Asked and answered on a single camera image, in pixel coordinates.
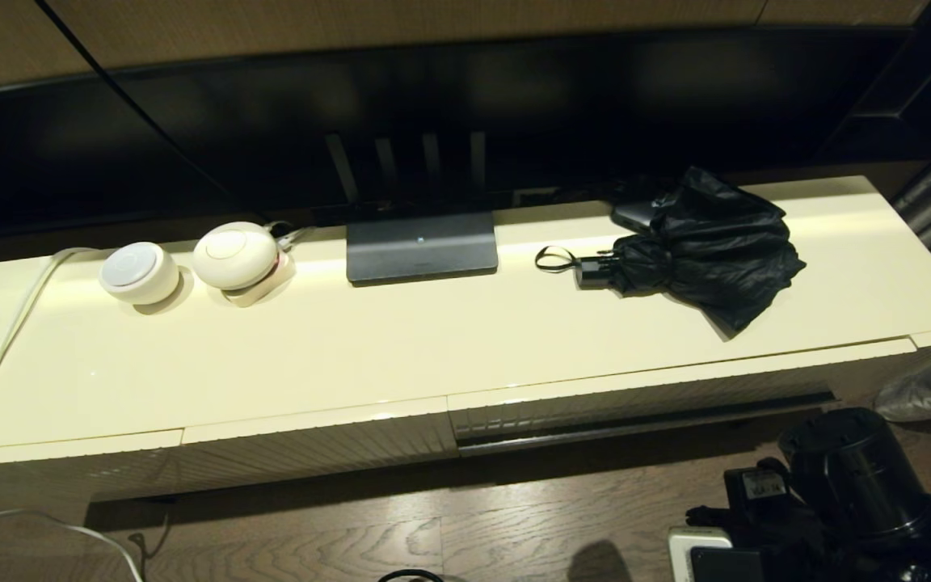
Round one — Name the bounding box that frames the large white round device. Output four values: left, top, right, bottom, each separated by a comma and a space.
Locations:
192, 221, 280, 292

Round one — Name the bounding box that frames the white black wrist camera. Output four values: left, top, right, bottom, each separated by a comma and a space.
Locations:
668, 527, 767, 582

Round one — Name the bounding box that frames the small white round speaker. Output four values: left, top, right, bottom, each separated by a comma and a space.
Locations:
99, 242, 182, 306

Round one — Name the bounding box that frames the beige device base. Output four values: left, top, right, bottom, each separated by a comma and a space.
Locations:
221, 252, 298, 309

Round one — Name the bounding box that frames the small black set-top box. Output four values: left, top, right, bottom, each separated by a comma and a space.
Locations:
611, 200, 664, 235

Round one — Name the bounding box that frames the grey thin cable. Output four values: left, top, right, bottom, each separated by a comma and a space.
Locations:
268, 221, 317, 251

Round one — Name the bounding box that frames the white floor cable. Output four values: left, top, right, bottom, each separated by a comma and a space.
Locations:
0, 508, 147, 582

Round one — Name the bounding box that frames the white power cable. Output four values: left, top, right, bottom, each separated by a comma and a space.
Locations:
0, 247, 103, 449

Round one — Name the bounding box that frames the thin black hanging cable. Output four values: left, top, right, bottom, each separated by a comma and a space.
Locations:
33, 0, 252, 213

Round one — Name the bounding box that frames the black flat television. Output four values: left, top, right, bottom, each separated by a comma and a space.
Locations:
0, 28, 919, 243

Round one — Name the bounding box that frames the black umbrella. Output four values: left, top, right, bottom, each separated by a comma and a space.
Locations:
534, 167, 807, 334

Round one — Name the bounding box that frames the cream drawer with black handle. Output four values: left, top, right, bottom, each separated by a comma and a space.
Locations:
448, 338, 916, 458

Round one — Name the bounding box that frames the dark grey antenna router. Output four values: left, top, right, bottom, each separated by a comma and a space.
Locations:
324, 132, 499, 285

